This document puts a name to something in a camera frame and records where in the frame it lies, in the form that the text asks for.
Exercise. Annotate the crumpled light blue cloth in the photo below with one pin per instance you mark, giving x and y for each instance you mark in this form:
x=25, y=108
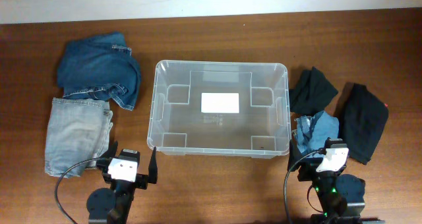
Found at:
x=312, y=131

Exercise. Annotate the light blue jeans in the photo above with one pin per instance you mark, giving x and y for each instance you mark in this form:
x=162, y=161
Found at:
x=78, y=129

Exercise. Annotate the white label in bin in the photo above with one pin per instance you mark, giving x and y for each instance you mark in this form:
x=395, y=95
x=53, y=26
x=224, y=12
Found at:
x=220, y=103

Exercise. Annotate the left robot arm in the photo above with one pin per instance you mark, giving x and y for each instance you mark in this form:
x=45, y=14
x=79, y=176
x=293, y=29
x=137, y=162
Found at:
x=112, y=205

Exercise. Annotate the clear plastic storage bin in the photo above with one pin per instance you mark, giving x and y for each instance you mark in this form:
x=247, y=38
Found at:
x=261, y=129

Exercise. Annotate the black folded cloth left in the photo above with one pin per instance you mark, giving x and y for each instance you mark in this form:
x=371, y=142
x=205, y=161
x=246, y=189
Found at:
x=312, y=93

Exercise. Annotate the black folded cloth right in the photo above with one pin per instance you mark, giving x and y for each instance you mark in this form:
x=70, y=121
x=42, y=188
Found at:
x=362, y=122

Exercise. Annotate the dark blue jeans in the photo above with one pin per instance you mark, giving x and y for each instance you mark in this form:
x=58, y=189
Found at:
x=100, y=67

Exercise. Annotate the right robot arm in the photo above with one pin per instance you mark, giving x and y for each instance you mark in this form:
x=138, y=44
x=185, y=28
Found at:
x=341, y=196

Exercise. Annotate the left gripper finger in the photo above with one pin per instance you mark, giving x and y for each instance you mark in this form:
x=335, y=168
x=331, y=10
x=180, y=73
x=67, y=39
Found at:
x=153, y=168
x=107, y=156

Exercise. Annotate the black folded cloth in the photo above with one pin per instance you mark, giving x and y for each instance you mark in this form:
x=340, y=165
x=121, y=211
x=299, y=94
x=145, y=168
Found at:
x=312, y=93
x=362, y=122

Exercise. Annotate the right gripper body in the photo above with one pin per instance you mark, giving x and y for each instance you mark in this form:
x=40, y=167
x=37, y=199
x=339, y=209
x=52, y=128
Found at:
x=307, y=172

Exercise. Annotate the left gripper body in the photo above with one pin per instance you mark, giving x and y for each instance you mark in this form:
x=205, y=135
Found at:
x=141, y=180

